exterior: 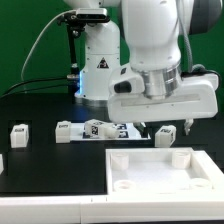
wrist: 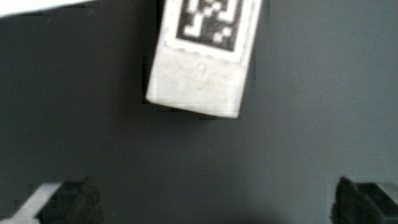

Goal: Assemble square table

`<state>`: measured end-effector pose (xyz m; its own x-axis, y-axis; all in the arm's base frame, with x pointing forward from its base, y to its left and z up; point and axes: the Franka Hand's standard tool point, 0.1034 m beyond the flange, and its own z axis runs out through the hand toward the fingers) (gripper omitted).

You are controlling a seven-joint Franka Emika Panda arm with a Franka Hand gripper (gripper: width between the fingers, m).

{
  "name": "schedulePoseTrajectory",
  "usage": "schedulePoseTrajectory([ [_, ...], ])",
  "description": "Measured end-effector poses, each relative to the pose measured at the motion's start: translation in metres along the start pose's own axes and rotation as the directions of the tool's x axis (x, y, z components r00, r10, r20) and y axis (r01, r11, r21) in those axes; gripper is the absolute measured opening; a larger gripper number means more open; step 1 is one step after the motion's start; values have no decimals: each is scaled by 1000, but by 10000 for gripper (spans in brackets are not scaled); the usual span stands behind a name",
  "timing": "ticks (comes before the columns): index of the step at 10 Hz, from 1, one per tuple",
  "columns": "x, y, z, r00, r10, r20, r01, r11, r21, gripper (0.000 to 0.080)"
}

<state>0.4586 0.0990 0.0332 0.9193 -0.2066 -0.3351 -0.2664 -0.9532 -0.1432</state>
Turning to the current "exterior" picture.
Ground grey corrugated arm cable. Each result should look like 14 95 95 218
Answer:
176 0 208 74

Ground white tag sheet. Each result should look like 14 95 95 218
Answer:
70 123 143 141

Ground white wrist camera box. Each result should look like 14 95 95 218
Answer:
107 65 146 101

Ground black camera on stand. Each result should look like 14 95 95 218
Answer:
57 8 110 38

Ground white square table top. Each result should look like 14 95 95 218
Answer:
106 148 213 194

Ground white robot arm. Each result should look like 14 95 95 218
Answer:
64 0 223 125

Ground white block at left edge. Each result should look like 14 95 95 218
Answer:
0 154 4 175

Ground white right fence rail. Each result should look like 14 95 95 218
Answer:
191 151 224 190

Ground white fence rail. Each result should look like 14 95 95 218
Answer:
191 151 224 190
0 195 224 224

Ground white front fence rail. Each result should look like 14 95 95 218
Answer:
0 195 224 224

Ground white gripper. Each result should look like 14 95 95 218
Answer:
108 73 219 137

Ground grey camera cable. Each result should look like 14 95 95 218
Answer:
20 12 69 83

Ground black cables on table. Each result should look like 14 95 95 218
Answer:
0 77 81 100

